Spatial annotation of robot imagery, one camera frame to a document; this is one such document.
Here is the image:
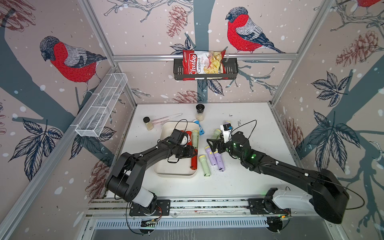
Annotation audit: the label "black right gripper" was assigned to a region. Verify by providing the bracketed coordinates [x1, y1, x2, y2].
[206, 134, 244, 163]

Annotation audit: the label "short red flashlight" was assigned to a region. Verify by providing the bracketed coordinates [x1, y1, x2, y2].
[186, 130, 193, 146]

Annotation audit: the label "red flashlight back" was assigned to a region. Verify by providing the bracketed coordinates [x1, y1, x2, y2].
[190, 156, 198, 170]

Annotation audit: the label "purple flashlight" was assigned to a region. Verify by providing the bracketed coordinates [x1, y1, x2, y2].
[205, 146, 217, 166]
[214, 151, 225, 172]

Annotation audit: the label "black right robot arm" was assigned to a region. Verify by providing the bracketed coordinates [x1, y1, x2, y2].
[207, 132, 350, 224]

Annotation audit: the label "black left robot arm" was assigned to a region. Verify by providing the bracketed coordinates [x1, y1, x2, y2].
[105, 129, 197, 207]

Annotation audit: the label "cream plastic storage tray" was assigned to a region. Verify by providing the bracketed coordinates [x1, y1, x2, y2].
[153, 121, 199, 178]

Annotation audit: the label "blue flashlight back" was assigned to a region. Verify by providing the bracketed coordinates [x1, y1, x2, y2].
[193, 120, 205, 136]

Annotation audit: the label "green flashlight front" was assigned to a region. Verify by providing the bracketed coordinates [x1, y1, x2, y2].
[199, 155, 211, 177]

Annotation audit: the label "large spice jar black lid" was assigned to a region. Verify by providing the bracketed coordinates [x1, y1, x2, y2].
[196, 104, 205, 122]

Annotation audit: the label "small spice jar black lid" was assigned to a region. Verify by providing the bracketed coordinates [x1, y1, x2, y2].
[143, 117, 154, 131]

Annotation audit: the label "red cassava chips bag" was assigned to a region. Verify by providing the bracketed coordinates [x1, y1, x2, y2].
[183, 50, 226, 75]

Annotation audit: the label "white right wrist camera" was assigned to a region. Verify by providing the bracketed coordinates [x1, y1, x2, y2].
[221, 121, 233, 143]

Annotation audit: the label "pink handled metal tongs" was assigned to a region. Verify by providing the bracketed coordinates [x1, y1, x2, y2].
[152, 113, 183, 125]

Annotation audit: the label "black wall basket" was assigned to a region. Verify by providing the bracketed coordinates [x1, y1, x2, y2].
[174, 58, 239, 81]

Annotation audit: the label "white wire mesh shelf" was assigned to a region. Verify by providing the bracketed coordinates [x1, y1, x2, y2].
[75, 73, 128, 138]

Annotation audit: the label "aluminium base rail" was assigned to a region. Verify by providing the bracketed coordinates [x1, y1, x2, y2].
[85, 196, 293, 232]

